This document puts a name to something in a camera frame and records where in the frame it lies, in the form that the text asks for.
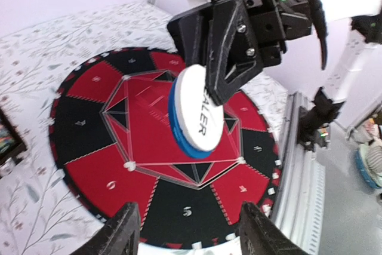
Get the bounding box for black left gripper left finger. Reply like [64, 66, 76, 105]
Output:
[72, 202, 140, 255]

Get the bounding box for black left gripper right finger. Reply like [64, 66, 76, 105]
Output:
[238, 202, 307, 255]

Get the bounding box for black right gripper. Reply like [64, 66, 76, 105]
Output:
[167, 0, 312, 106]

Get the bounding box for white blue dealer button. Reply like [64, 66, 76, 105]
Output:
[168, 64, 224, 159]

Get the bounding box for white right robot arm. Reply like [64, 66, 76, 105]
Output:
[167, 0, 381, 254]

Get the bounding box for floral white tablecloth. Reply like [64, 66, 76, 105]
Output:
[1, 2, 174, 254]

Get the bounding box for round red black poker mat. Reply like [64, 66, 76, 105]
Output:
[49, 47, 282, 249]

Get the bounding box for black poker chip case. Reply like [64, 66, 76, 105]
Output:
[1, 109, 27, 168]

